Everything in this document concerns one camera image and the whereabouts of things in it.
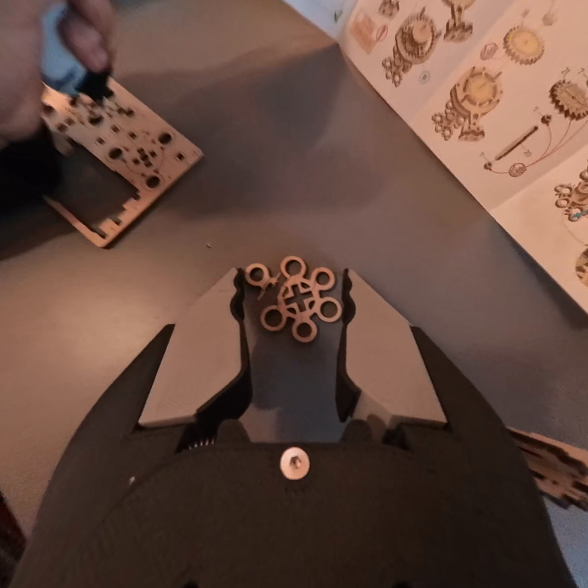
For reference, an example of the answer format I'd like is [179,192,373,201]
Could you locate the small wooden ring part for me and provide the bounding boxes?
[245,262,282,300]

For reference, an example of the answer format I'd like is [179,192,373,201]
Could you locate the wooden parts sheet with cutouts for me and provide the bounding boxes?
[40,78,205,249]

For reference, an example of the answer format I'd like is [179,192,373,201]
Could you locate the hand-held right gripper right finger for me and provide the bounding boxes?
[335,269,447,444]

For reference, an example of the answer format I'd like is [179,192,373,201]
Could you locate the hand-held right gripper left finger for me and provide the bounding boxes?
[138,268,253,426]

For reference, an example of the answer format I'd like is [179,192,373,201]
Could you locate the wooden flower-shaped ring part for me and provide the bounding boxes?
[260,256,343,343]

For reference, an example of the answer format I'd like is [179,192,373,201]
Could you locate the person's left forearm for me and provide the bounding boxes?
[0,131,65,214]

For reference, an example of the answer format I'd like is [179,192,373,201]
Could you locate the person's left hand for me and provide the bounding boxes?
[0,0,116,148]

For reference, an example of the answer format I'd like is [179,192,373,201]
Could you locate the folded paper instruction booklet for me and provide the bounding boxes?
[337,0,588,316]

